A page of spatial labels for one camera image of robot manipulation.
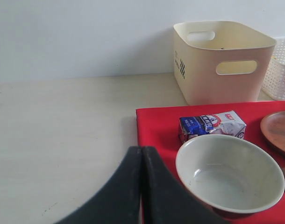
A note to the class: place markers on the red tablecloth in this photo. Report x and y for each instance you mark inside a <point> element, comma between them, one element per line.
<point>158,128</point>

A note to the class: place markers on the round wooden plate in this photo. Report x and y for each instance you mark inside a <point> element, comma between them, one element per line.
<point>273,129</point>

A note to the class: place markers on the pale green ceramic bowl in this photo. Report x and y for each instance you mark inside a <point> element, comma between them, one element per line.
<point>230,174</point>

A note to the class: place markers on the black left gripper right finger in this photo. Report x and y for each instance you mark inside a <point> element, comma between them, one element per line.
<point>165,200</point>

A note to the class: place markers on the white perforated plastic basket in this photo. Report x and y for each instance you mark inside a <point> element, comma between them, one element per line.
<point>274,80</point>

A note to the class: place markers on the blue white milk carton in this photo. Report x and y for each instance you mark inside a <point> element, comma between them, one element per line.
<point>227,123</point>

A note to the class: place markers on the cream plastic bin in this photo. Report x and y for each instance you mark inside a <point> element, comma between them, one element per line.
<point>219,62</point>

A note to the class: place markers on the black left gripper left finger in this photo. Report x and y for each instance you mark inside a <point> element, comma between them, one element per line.
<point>118,201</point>

